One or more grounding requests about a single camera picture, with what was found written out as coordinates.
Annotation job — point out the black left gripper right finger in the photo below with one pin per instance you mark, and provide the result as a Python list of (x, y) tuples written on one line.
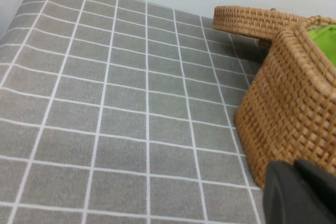
[(320, 200)]

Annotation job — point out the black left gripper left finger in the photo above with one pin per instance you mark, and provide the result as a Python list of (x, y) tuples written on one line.
[(281, 197)]

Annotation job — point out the woven rattan basket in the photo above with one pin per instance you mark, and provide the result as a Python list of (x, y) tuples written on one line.
[(288, 103)]

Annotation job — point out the green fabric basket liner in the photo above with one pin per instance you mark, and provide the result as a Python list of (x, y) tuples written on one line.
[(325, 43)]

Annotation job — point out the woven rattan basket lid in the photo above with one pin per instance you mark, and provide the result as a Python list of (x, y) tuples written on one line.
[(249, 22)]

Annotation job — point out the grey white-grid tablecloth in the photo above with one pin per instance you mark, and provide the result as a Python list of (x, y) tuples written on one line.
[(105, 103)]

